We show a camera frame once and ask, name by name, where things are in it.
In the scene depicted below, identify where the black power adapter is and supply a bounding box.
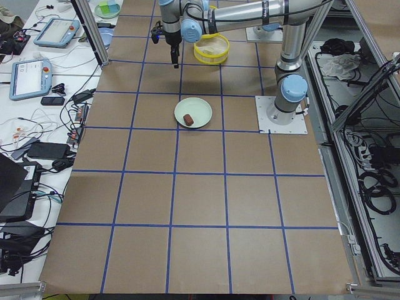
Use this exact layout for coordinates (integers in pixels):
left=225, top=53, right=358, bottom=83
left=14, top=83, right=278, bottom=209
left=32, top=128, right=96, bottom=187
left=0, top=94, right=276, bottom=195
left=71, top=89, right=95, bottom=104

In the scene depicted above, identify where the aluminium frame post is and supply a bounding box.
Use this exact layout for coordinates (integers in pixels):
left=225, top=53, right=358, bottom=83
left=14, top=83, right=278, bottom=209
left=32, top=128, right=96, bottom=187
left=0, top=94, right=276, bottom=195
left=71, top=0, right=109, bottom=68

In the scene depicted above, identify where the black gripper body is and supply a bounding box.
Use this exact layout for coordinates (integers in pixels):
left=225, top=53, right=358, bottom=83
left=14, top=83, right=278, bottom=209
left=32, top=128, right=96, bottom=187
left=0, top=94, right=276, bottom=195
left=165, top=31, right=181, bottom=59

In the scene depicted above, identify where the blue plate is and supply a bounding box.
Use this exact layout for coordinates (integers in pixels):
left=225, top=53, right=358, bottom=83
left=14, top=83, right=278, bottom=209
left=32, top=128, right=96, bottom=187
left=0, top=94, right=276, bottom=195
left=98, top=27, right=114, bottom=50

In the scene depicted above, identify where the teach pendant far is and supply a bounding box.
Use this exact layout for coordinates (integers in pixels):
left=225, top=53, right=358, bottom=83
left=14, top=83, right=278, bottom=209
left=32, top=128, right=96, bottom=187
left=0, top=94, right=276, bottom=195
left=33, top=18, right=81, bottom=48

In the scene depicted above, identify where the teach pendant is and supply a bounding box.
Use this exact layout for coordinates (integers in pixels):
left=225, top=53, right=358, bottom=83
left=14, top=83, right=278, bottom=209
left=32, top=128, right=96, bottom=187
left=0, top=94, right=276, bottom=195
left=9, top=59, right=53, bottom=101
left=33, top=18, right=81, bottom=48

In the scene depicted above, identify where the blue foam cube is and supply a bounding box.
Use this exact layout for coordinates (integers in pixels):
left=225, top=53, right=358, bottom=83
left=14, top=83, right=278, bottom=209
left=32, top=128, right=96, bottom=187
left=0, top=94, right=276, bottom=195
left=107, top=3, right=120, bottom=13

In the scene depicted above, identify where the green foam cube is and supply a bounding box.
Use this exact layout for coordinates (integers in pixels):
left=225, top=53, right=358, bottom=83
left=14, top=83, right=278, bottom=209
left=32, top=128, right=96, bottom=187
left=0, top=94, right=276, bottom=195
left=98, top=3, right=109, bottom=14

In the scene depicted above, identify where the teach pendant near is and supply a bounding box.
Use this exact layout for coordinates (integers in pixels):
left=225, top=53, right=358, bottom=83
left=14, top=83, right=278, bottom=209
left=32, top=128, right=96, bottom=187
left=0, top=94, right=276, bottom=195
left=9, top=59, right=53, bottom=101

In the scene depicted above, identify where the light green plate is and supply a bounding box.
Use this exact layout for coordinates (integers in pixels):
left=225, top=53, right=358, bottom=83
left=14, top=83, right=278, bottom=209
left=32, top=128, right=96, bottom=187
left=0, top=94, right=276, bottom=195
left=174, top=97, right=213, bottom=129

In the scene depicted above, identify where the clear green bowl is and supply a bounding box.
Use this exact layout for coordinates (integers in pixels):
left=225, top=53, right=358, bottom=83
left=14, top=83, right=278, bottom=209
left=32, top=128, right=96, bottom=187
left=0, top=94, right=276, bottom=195
left=94, top=1, right=121, bottom=19

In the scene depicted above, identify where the brown chocolate bun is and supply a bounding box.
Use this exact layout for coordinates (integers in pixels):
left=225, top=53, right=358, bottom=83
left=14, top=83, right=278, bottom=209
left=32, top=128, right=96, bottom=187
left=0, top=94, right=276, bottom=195
left=183, top=114, right=194, bottom=126

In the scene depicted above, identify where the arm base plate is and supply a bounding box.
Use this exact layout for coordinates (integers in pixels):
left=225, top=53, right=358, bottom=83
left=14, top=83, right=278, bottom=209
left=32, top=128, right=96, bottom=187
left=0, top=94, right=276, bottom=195
left=246, top=26, right=283, bottom=44
left=255, top=96, right=308, bottom=135

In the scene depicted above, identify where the yellow rimmed steamer basket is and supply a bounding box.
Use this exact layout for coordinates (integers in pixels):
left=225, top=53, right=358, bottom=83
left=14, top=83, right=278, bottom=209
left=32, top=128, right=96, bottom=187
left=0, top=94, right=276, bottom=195
left=193, top=34, right=230, bottom=65

